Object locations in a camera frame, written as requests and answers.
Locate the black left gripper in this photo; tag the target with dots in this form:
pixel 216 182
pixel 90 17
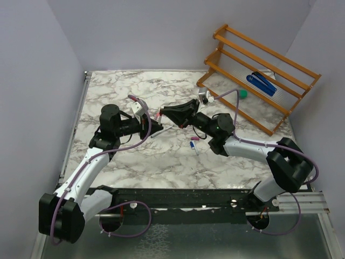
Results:
pixel 143 125

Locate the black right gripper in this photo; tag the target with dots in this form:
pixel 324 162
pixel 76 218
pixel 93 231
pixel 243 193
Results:
pixel 180 114

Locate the white pen green end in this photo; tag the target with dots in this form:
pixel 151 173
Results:
pixel 161 131

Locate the white pen blue end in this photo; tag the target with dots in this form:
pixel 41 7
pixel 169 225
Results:
pixel 196 150

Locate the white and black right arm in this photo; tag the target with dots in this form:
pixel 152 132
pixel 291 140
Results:
pixel 289 167

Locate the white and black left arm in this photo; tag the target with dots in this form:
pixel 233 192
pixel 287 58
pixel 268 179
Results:
pixel 63 214

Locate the green cube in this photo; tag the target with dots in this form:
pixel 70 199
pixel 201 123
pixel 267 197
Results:
pixel 242 94

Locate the blue stapler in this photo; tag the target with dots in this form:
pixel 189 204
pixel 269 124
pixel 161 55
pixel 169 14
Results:
pixel 260 82

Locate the orange wooden rack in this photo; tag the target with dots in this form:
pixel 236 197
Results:
pixel 275 84

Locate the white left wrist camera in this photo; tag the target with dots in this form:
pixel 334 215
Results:
pixel 139 109

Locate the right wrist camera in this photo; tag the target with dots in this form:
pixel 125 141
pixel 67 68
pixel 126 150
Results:
pixel 205 96

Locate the aluminium table frame rail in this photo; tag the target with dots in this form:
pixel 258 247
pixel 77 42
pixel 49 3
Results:
pixel 88 75

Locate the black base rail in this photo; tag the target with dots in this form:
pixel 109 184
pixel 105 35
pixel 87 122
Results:
pixel 192 206

